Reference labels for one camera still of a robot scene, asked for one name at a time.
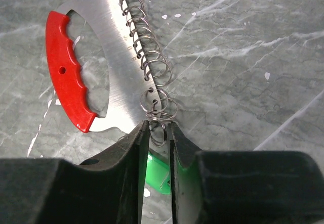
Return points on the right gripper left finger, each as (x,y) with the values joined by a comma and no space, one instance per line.
(106,188)

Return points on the small metal keyring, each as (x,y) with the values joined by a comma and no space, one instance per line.
(158,133)

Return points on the green key tag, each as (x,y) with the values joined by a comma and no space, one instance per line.
(158,175)

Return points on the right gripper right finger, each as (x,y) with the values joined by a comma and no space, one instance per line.
(242,186)

